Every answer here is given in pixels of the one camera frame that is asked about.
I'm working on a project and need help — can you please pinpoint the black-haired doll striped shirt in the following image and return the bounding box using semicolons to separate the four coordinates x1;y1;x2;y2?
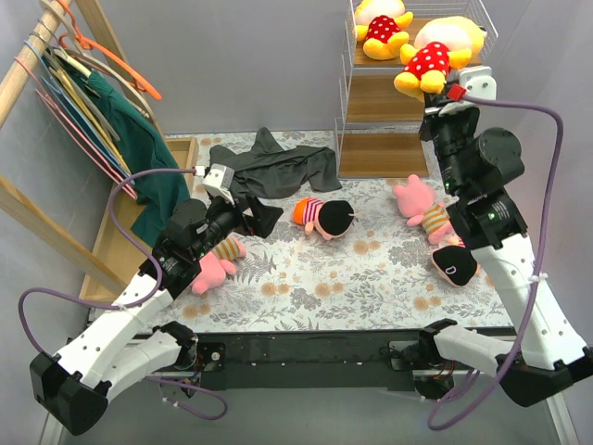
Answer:
292;197;355;240

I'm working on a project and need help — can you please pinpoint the orange hanger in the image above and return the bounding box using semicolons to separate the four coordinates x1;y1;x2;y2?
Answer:
57;1;162;101

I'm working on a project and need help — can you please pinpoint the yellow frog plush small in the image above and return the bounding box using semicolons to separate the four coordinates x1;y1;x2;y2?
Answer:
394;16;487;102

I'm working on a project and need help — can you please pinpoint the pink hanger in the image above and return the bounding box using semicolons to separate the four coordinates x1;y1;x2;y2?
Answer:
14;57;124;184

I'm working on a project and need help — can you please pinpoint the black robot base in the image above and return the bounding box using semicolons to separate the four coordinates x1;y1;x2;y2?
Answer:
159;330;467;400

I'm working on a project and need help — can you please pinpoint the wire and wood shelf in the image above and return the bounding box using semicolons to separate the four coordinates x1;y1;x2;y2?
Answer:
334;0;499;180

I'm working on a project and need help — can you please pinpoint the dark grey cloth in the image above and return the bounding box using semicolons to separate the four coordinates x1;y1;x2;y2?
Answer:
209;127;342;199

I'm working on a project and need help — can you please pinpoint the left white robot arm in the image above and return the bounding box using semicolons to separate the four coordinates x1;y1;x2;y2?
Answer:
30;197;283;436

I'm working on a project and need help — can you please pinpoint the beige hanger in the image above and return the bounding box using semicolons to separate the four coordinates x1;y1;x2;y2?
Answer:
40;1;158;130

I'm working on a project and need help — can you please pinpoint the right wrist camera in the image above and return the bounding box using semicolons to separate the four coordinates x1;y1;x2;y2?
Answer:
424;65;498;116

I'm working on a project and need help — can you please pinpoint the yellow frog plush big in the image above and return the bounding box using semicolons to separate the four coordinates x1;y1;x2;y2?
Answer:
354;0;414;61

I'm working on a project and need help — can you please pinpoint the floral table mat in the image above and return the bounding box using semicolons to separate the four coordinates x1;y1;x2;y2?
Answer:
90;128;515;334

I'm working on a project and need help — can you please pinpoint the wooden clothes rack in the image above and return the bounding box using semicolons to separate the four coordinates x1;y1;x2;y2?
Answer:
0;0;200;307

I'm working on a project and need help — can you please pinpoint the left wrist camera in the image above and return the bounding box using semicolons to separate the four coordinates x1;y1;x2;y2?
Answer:
194;163;234;205

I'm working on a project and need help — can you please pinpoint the grey hanger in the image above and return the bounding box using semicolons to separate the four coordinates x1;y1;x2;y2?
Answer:
46;45;120;141

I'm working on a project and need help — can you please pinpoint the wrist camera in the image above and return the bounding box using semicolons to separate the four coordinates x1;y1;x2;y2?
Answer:
194;163;234;205
424;65;498;116

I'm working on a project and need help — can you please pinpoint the blue hanger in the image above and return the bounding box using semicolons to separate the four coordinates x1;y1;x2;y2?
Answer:
24;40;131;178

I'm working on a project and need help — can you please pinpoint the yellow hanger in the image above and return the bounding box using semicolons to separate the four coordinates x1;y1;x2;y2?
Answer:
50;68;131;174

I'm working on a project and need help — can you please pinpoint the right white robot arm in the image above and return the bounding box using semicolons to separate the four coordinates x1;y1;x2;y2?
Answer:
418;92;592;407

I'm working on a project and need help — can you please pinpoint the green shirt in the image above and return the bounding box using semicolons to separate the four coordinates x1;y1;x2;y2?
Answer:
66;68;190;247

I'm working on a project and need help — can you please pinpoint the pink pig plush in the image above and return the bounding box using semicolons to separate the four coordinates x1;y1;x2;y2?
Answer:
191;236;246;295
393;174;454;245

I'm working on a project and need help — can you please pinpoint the black-haired doll right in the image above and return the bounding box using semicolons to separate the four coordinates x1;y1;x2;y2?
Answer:
431;235;480;286

